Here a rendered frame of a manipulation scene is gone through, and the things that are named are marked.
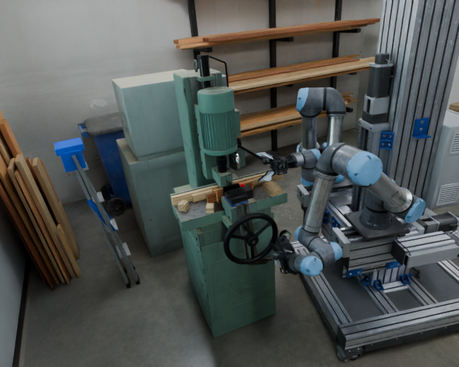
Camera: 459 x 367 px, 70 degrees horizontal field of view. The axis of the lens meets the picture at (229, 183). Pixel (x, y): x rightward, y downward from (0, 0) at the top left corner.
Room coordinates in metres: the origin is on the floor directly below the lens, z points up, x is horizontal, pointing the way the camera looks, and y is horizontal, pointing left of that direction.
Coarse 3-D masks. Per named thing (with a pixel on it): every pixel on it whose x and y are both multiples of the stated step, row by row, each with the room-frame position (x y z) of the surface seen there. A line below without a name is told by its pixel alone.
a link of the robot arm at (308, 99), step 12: (300, 96) 1.66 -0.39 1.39; (312, 96) 1.64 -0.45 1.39; (324, 96) 1.62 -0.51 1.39; (300, 108) 1.66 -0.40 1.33; (312, 108) 1.64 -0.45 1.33; (324, 108) 1.63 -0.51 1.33; (312, 120) 1.69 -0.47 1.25; (312, 132) 1.73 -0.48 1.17; (300, 144) 1.85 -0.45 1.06; (312, 144) 1.77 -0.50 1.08
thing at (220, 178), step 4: (212, 168) 1.67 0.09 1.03; (216, 168) 1.66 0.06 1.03; (212, 172) 1.68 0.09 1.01; (216, 172) 1.61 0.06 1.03; (228, 172) 1.60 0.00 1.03; (216, 176) 1.61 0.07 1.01; (220, 176) 1.55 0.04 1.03; (224, 176) 1.56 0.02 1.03; (228, 176) 1.57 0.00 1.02; (216, 180) 1.61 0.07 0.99; (220, 180) 1.55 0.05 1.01; (224, 180) 1.56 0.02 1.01; (228, 180) 1.57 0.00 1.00; (220, 184) 1.56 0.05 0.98; (224, 184) 1.56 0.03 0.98
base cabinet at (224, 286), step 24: (192, 240) 1.53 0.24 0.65; (240, 240) 1.46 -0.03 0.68; (264, 240) 1.51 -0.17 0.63; (192, 264) 1.66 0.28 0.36; (216, 264) 1.40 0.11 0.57; (240, 264) 1.45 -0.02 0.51; (264, 264) 1.50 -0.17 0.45; (216, 288) 1.40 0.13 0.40; (240, 288) 1.45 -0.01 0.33; (264, 288) 1.50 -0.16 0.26; (216, 312) 1.39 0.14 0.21; (240, 312) 1.44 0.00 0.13; (264, 312) 1.50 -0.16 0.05; (216, 336) 1.39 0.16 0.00
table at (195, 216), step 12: (264, 192) 1.58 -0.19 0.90; (192, 204) 1.52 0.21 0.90; (204, 204) 1.51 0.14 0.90; (216, 204) 1.50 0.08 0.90; (264, 204) 1.51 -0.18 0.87; (276, 204) 1.53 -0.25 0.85; (180, 216) 1.41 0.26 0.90; (192, 216) 1.40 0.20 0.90; (204, 216) 1.40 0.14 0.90; (216, 216) 1.42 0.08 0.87; (192, 228) 1.37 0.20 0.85; (228, 228) 1.34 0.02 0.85
